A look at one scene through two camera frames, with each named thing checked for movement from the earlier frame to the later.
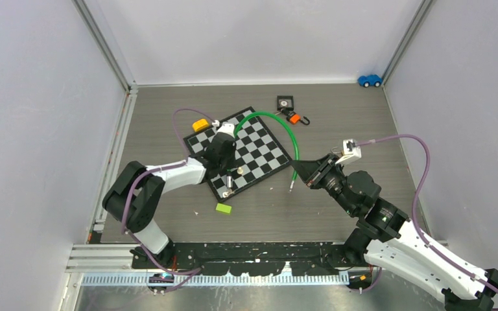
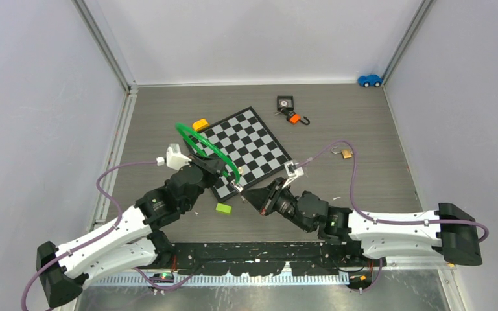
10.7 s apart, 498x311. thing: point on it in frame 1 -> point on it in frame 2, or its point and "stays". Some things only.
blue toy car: (372, 80) stays
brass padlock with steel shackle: (341, 153) stays
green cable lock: (229, 172) -> (224, 174)
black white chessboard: (259, 154) stays
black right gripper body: (327, 175) -> (279, 199)
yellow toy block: (200, 125) stays
